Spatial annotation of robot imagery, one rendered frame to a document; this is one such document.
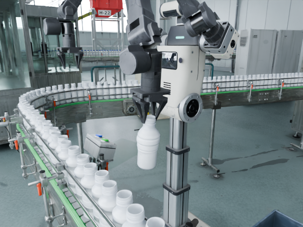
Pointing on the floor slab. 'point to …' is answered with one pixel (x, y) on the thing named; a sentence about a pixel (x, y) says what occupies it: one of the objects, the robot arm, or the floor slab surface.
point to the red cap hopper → (102, 4)
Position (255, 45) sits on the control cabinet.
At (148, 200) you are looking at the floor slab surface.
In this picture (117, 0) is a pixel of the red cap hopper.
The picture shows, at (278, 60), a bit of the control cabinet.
